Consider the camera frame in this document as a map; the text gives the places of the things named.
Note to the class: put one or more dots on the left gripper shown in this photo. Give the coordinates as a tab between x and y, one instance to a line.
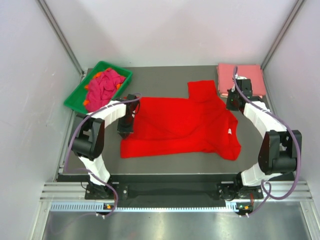
124	132

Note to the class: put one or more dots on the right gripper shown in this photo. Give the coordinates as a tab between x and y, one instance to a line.
230	93

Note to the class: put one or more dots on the red t shirt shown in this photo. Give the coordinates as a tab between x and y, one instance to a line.
171	125

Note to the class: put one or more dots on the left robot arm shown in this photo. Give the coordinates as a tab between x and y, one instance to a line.
88	139

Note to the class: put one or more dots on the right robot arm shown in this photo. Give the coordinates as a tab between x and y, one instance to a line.
280	151

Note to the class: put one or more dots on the folded pink t shirt stack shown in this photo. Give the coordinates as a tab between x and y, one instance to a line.
253	72

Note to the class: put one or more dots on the magenta t shirt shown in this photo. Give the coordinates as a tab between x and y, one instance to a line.
105	87

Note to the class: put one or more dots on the green plastic bin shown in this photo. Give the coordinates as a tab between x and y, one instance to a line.
105	82

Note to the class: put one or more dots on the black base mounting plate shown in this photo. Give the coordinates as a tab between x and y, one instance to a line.
172	191

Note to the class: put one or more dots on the grey slotted cable duct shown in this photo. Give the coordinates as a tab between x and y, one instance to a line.
102	207

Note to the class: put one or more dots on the right corner aluminium post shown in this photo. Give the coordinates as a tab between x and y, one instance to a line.
298	5

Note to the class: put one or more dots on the corner aluminium post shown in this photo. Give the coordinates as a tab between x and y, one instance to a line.
60	35
298	5

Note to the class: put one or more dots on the left corner aluminium post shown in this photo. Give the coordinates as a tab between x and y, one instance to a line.
60	35

